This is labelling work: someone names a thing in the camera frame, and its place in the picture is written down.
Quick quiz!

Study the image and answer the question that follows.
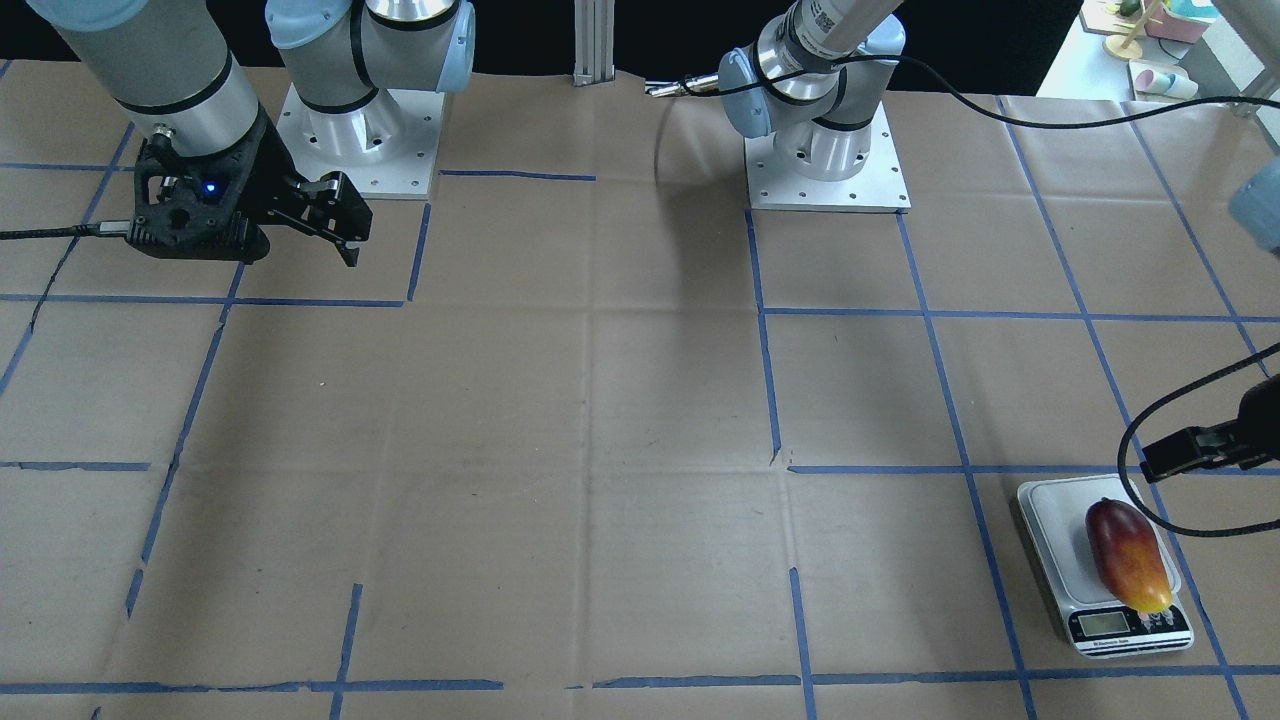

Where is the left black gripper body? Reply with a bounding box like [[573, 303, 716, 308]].
[[1236, 375, 1279, 470]]

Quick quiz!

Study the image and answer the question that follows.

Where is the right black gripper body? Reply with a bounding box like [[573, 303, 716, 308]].
[[239, 108, 340, 233]]

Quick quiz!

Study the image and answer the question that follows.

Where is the aluminium frame post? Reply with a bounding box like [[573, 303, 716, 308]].
[[572, 0, 617, 87]]

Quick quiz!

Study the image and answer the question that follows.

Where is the red yellow mango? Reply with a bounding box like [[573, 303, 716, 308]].
[[1085, 497, 1174, 614]]

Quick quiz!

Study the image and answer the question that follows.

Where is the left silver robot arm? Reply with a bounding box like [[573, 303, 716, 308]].
[[645, 1, 1277, 484]]

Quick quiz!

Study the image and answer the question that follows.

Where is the silver digital kitchen scale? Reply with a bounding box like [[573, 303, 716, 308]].
[[1016, 474, 1196, 659]]

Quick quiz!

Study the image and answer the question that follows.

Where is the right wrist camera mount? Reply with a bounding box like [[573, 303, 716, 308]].
[[125, 132, 270, 264]]

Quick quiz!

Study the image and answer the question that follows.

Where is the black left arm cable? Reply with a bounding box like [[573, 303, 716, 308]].
[[690, 54, 1280, 539]]

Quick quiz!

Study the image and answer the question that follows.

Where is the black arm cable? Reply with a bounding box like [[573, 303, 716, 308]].
[[0, 222, 131, 243], [690, 54, 1280, 539]]

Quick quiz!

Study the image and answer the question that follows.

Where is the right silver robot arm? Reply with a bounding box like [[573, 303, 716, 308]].
[[31, 1, 477, 266]]

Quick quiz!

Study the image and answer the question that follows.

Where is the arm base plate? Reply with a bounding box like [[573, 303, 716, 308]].
[[276, 86, 451, 201], [745, 105, 913, 214]]

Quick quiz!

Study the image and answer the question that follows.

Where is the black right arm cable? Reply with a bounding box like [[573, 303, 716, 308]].
[[0, 222, 131, 243]]

